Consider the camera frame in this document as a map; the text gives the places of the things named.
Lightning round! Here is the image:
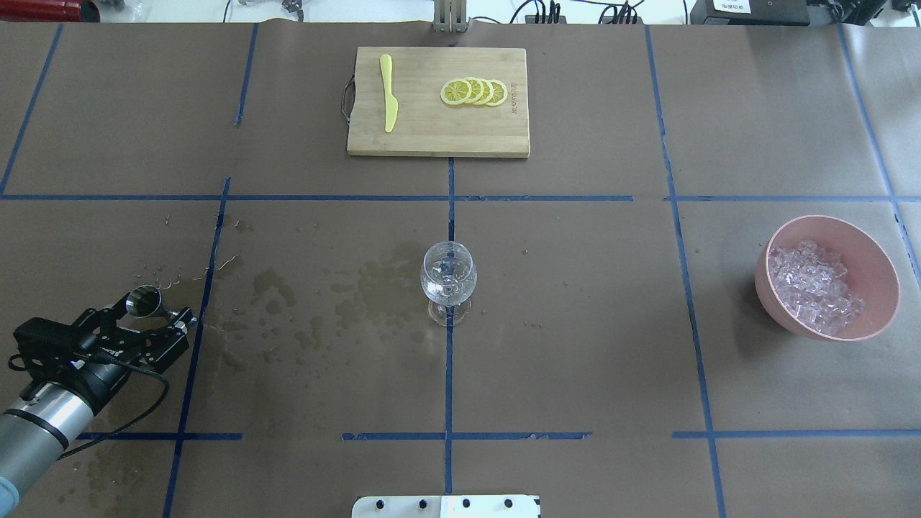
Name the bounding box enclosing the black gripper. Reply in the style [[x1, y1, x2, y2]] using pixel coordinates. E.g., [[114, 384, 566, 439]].
[[13, 302, 198, 391]]

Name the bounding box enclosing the steel cocktail jigger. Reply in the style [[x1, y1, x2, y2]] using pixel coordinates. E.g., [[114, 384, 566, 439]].
[[124, 285, 167, 319]]

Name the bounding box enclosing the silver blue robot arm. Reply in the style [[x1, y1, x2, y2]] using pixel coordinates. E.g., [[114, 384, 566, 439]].
[[1, 305, 197, 516]]

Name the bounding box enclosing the clear wine glass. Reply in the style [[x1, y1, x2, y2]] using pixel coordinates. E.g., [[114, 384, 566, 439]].
[[419, 240, 478, 327]]

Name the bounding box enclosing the pile of clear ice cubes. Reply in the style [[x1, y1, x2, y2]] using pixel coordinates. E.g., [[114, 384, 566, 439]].
[[767, 240, 866, 337]]

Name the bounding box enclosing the yellow plastic knife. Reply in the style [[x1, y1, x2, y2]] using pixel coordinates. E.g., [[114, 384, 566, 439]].
[[379, 55, 400, 132]]

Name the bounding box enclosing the red cylindrical bottle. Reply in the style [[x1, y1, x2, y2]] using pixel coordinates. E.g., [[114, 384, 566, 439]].
[[1, 1, 101, 23]]

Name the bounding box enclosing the bamboo cutting board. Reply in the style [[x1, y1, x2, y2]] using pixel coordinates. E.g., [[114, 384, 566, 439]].
[[348, 46, 532, 160]]

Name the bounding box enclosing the lemon slice two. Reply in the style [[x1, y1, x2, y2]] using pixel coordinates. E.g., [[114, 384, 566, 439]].
[[463, 78, 488, 105]]

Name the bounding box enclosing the lemon slice three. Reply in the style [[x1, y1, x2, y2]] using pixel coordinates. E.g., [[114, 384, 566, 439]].
[[469, 78, 494, 106]]

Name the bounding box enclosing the black box device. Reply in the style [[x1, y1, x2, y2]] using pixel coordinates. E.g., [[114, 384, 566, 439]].
[[689, 1, 810, 27]]

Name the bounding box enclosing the pink bowl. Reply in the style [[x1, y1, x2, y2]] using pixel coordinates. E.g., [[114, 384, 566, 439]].
[[753, 215, 901, 343]]

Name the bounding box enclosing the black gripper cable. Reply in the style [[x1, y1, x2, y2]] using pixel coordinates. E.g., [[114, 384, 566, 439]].
[[7, 353, 171, 461]]

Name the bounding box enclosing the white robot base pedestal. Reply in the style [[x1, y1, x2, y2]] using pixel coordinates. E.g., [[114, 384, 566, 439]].
[[351, 494, 542, 517]]

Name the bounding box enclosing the aluminium frame post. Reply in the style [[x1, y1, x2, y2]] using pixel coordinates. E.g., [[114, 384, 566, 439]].
[[433, 0, 469, 34]]

